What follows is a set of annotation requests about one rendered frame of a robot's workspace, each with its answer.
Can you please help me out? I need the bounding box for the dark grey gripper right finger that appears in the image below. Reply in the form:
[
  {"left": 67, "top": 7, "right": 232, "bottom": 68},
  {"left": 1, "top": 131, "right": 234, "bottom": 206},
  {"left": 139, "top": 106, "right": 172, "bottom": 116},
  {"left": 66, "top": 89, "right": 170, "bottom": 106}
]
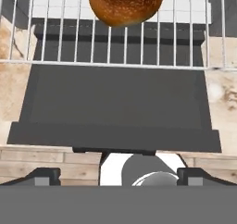
[{"left": 176, "top": 168, "right": 237, "bottom": 187}]

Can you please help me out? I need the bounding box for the silver wire oven rack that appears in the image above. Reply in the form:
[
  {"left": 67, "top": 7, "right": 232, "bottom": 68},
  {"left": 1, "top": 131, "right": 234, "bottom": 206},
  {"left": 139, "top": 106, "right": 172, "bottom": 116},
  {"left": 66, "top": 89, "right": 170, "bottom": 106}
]
[{"left": 0, "top": 0, "right": 237, "bottom": 72}]

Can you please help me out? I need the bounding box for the brown seeded bagel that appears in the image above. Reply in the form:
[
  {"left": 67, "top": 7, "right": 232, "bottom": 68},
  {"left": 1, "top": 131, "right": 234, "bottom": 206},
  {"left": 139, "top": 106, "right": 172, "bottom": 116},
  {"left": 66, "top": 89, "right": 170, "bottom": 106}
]
[{"left": 88, "top": 0, "right": 166, "bottom": 28}]

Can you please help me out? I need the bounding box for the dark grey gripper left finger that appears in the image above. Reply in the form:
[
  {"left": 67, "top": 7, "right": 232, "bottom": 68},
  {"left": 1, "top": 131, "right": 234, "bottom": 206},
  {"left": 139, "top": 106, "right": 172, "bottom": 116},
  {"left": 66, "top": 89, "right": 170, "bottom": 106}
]
[{"left": 0, "top": 168, "right": 62, "bottom": 187}]

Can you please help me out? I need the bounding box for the dark grey toaster oven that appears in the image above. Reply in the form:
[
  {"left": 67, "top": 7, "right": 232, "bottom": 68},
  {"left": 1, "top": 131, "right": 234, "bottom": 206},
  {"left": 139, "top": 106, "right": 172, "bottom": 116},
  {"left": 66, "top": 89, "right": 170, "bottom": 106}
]
[{"left": 0, "top": 0, "right": 237, "bottom": 68}]

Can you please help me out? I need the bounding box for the black toaster oven door handle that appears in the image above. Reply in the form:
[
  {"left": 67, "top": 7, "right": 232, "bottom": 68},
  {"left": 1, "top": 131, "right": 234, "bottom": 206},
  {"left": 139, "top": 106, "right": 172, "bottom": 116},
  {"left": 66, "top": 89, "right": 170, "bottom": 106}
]
[{"left": 72, "top": 146, "right": 157, "bottom": 156}]

